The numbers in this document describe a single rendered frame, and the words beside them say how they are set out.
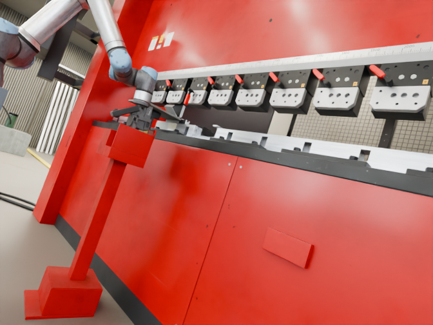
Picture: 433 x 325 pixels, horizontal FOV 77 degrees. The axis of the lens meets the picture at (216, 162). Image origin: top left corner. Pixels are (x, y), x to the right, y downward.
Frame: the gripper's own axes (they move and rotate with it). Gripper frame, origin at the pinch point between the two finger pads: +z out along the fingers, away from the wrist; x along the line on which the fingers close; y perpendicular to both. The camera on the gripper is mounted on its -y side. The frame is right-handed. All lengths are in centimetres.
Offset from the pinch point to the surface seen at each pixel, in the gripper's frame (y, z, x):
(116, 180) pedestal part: 1.1, 16.3, 2.2
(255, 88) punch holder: 43, -41, -24
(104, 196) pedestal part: -2.0, 24.1, 2.2
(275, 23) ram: 46, -74, -23
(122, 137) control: -3.6, -2.6, -4.9
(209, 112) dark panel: 84, -45, 72
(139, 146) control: 4.6, -0.9, -4.9
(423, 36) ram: 54, -56, -84
